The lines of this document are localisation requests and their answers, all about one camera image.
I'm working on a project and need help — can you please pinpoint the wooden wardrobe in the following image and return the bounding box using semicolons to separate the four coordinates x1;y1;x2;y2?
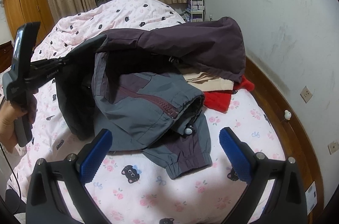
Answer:
2;0;55;46

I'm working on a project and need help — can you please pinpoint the person's left hand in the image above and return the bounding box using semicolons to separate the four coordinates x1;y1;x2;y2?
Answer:
0;89;39;153

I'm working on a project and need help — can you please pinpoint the beige garment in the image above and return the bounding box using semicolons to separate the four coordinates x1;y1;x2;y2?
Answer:
180;69;234;92

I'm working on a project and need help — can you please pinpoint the pink cat-print bed quilt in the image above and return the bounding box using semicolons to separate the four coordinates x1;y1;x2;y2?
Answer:
7;0;285;223

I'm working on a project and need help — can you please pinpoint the wooden bed frame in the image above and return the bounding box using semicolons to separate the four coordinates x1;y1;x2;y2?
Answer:
245;58;324;223

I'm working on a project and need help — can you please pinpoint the purple and grey jacket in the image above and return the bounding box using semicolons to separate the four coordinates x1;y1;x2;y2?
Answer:
55;17;245;179

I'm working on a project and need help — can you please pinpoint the black cable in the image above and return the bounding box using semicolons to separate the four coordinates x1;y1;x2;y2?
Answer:
0;144;23;214

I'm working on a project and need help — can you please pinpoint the red garment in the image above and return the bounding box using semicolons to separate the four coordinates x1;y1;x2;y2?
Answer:
204;76;254;113

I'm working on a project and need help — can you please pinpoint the wall power socket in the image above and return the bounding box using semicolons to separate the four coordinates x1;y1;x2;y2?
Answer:
300;86;313;103

